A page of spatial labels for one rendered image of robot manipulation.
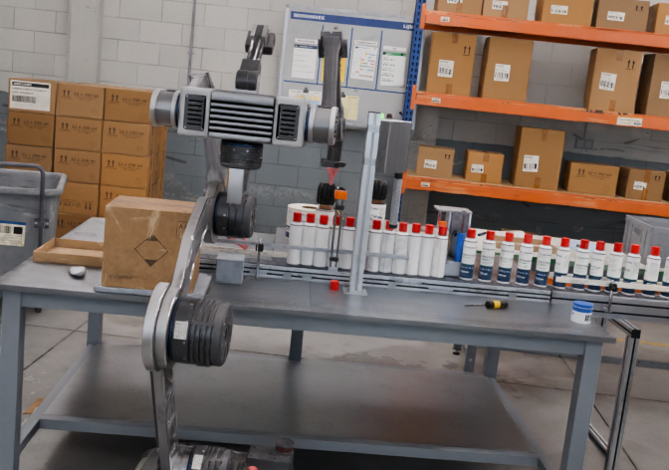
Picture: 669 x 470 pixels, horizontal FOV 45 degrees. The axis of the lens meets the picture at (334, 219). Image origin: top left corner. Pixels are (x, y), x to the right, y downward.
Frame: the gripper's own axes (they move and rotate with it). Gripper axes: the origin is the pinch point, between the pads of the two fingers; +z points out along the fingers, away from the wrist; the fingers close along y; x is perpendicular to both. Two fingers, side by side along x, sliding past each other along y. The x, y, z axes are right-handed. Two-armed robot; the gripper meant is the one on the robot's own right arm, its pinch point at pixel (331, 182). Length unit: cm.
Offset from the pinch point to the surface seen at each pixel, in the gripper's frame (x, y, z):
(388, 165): 34.7, -18.3, -13.8
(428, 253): 21.6, -39.8, 20.1
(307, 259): 21.7, 6.9, 27.4
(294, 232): 22.0, 13.0, 17.3
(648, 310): 25, -129, 33
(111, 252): 65, 72, 21
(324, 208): -6.2, 1.3, 12.1
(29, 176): -225, 192, 53
